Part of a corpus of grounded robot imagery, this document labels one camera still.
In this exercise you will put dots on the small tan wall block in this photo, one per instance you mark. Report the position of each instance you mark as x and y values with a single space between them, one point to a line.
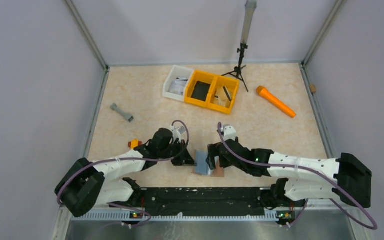
312 88

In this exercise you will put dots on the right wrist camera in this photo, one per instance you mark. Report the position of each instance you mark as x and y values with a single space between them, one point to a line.
228 132

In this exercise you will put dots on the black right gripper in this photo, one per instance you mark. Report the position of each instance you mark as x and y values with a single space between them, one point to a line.
216 153

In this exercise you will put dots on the black card in bin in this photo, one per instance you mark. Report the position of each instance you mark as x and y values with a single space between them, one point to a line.
200 91

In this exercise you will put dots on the brown leather card holder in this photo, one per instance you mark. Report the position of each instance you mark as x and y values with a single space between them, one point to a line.
202 168

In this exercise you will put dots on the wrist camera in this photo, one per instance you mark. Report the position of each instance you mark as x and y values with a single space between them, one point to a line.
177 132
228 132

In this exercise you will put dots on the grey dumbbell-shaped part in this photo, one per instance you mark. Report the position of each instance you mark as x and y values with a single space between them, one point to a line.
127 116

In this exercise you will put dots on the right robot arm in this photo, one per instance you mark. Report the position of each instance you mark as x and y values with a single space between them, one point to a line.
345 178

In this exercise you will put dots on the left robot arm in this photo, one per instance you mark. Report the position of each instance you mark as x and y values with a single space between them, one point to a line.
90 184

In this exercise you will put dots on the white plastic bin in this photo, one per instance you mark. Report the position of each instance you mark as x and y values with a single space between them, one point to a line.
176 71

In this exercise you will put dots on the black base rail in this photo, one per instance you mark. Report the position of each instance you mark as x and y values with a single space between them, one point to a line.
201 201

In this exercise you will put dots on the papers in white bin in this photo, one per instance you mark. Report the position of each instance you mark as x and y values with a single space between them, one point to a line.
178 86

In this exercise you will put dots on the white cable duct strip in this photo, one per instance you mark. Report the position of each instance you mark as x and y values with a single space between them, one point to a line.
131 216

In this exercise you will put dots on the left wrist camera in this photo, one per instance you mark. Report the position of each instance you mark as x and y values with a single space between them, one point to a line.
177 132

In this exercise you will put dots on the orange plastic cone handle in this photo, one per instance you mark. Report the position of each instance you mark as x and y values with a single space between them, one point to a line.
266 94

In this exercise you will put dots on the black tripod with grey pole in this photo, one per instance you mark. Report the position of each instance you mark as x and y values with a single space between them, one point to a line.
250 7

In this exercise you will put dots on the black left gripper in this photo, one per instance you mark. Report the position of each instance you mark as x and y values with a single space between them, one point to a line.
181 152

